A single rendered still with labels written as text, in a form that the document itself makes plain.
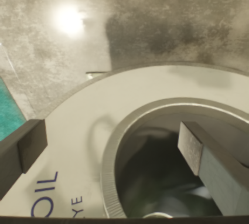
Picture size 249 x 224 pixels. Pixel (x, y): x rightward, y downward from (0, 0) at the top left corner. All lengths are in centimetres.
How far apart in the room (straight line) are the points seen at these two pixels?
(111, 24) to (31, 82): 74
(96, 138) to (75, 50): 73
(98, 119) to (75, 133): 9
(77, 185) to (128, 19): 86
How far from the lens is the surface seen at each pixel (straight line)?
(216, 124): 77
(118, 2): 105
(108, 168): 51
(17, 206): 55
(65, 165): 55
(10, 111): 176
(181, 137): 16
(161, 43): 112
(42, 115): 72
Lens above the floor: 103
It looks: 50 degrees down
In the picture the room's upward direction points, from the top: 177 degrees counter-clockwise
